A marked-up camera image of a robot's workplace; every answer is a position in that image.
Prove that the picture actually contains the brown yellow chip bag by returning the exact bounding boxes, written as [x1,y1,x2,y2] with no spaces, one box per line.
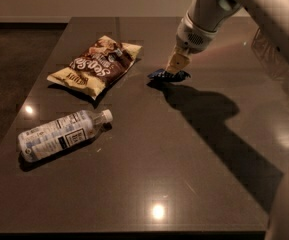
[47,36,141,100]

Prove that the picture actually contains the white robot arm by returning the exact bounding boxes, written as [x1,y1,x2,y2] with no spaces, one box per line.
[166,0,289,240]

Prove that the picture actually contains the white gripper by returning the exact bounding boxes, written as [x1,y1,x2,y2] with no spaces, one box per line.
[165,13,217,74]

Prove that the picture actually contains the clear plastic container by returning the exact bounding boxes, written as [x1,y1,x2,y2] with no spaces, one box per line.
[251,29,289,82]

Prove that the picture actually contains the blue rxbar blueberry wrapper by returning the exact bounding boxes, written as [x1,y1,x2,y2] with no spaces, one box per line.
[147,69,191,82]

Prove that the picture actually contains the clear plastic water bottle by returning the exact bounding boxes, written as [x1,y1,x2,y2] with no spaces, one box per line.
[18,109,113,163]

